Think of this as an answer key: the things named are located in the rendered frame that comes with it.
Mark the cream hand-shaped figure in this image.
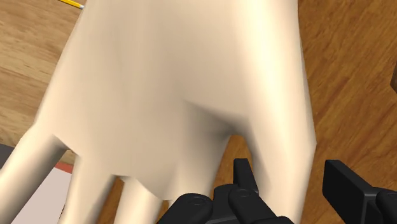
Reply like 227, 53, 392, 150
0, 0, 317, 224

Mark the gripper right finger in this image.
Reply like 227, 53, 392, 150
321, 159, 397, 224

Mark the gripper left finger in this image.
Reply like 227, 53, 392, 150
156, 158, 295, 224

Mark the white book with red edge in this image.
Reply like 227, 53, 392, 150
10, 161, 74, 224

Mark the yellow pencil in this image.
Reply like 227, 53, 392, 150
59, 0, 85, 10

